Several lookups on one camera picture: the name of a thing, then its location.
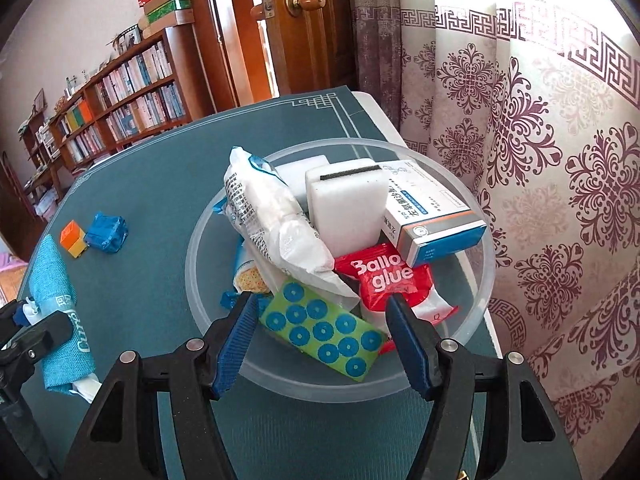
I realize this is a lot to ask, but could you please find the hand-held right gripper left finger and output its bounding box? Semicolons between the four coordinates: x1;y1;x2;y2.
62;291;261;480

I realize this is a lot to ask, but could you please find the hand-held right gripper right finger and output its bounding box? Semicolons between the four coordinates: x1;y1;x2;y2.
386;295;583;480

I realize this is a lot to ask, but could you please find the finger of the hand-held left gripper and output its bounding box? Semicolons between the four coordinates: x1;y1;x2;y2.
0;300;33;336
0;311;74;366

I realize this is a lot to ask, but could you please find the teal cloth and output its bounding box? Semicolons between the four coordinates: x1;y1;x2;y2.
27;234;98;392

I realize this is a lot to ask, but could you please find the clear plastic bowl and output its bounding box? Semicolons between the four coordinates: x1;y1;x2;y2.
185;140;496;405

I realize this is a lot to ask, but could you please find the red and white plastic bag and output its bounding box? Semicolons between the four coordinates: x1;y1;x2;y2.
332;242;460;356

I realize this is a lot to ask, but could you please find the green sheet with blue dots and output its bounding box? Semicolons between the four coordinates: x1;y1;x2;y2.
258;280;387;383

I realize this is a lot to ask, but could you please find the white and blue medicine box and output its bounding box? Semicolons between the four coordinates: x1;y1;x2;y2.
378;159;488;268

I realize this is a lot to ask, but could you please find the white sponge with black stripe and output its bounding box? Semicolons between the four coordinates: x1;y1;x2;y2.
305;158;388;256

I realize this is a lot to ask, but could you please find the small white sponge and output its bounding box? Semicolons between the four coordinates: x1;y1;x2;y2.
272;156;331;201

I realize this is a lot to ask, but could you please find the pink printed blanket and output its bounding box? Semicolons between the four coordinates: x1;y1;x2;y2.
0;252;26;306

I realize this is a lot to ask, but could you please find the orange and yellow block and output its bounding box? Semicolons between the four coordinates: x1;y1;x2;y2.
60;220;90;259

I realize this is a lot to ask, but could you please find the blue plastic packet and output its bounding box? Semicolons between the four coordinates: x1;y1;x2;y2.
83;212;128;254

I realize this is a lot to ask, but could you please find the small wooden shelf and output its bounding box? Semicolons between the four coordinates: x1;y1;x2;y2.
17;110;66;211

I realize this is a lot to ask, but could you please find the patterned curtain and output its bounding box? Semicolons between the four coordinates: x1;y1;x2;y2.
345;0;640;461

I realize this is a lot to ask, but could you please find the wooden bookshelf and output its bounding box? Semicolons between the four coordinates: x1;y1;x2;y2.
47;25;201;171

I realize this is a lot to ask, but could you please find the wooden door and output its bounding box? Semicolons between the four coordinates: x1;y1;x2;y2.
182;0;358;111

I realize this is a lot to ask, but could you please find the brown box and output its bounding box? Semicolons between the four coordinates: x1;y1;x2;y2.
139;10;196;41

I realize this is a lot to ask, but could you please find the green and white box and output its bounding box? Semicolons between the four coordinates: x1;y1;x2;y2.
142;0;193;16

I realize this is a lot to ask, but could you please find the picture frame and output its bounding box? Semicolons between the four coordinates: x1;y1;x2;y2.
114;25;143;56

